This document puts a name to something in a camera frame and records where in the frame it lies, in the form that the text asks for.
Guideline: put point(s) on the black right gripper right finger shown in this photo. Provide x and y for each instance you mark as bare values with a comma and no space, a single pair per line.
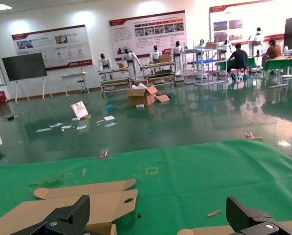
236,213

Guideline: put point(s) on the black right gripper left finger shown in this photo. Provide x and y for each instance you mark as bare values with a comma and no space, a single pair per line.
81,210

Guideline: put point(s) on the open cardboard box round hole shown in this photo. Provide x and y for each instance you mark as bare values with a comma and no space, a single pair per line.
99,203

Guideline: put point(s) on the white pink box on floor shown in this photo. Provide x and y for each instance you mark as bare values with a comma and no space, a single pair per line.
79,109

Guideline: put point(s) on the large open cardboard box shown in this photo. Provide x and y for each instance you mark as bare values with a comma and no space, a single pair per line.
138,96

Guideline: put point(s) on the small cardboard box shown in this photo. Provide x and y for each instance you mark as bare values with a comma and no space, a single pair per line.
165,58
211,45
121,65

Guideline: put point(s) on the small wood chip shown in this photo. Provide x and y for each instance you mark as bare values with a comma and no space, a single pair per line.
214,213

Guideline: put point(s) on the thin wooden stick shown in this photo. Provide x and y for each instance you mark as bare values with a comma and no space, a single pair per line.
83,172

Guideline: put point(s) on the silver binder clip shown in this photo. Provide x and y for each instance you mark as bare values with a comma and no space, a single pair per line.
102,156
253,137

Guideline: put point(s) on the green table cloth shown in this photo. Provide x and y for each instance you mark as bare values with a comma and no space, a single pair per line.
185,171

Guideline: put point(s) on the white paper sheet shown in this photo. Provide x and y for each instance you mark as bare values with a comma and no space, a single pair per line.
109,118
110,124
43,130
66,127
56,125
81,127

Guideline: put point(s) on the short pale wooden strip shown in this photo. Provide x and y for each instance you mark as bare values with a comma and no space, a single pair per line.
100,121

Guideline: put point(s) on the small white block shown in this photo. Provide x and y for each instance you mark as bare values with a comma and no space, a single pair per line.
75,119

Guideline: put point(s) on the small yellow block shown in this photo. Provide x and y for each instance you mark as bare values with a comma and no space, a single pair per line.
87,117

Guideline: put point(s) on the small blue scrap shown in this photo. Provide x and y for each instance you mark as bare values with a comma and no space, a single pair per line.
150,131

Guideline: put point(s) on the blue crumpled cap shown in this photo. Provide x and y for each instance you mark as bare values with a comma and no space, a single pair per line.
109,107

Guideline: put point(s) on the small black floor item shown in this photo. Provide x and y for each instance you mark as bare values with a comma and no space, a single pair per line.
11,118

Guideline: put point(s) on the white foam block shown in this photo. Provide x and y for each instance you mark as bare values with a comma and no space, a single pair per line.
140,105

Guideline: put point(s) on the black stool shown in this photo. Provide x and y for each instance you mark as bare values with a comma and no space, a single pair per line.
81,82

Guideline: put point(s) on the small white table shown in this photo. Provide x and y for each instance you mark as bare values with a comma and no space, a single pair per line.
73,75

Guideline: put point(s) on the flat cardboard piece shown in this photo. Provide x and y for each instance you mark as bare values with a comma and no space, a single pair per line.
163,98

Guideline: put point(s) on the metal roller workbench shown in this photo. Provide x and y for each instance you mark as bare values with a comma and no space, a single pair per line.
159,64
115,71

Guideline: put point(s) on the green covered table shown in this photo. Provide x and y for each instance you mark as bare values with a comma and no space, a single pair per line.
282,63
254,61

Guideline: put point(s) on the black display on stand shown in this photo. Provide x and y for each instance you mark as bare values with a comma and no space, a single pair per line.
24,66

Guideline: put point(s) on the blue tray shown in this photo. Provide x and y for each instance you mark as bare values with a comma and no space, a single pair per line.
205,60

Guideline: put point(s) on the seated person dark shirt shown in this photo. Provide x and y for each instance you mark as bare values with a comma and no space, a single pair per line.
238,56

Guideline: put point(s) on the metal shelving rack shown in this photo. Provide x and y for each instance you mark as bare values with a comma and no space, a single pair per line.
202,50

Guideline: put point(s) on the seated person brown shirt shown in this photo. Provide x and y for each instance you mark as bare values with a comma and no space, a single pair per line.
274,50

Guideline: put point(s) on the wall poster with two photos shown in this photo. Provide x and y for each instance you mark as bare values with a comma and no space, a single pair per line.
50,46

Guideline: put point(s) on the wall poster with photo row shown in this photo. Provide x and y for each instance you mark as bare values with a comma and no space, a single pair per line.
148,31

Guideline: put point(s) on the wall poster with building photos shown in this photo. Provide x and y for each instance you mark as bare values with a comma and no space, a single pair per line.
246,17

